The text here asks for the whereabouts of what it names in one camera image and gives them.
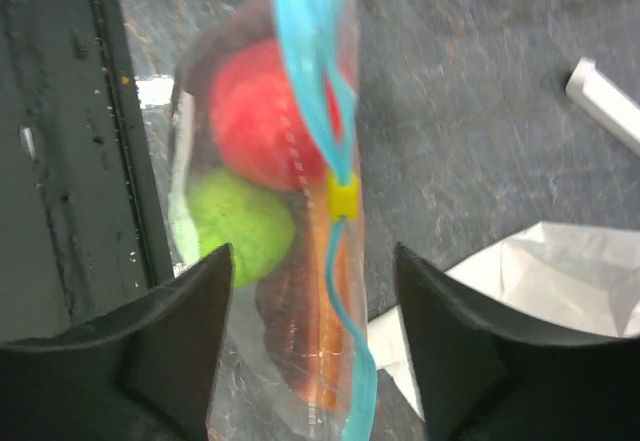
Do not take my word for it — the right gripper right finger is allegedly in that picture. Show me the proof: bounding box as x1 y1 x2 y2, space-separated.
394 244 639 440

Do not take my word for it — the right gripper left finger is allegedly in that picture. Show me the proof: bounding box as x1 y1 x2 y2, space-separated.
1 245 233 440

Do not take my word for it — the orange papaya slice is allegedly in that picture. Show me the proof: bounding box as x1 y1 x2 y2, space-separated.
255 186 350 411

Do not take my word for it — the clear zip top bag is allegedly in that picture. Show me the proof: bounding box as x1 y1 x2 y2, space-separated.
168 0 377 440

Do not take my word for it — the red apple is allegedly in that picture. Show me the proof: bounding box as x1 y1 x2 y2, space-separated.
208 38 327 191

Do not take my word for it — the white cloth bag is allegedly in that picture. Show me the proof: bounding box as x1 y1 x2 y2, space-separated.
369 222 639 411

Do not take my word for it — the silver garment rack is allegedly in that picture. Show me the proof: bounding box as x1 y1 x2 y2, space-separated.
565 57 640 156

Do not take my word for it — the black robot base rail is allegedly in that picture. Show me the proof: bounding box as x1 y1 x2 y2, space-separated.
1 0 173 342

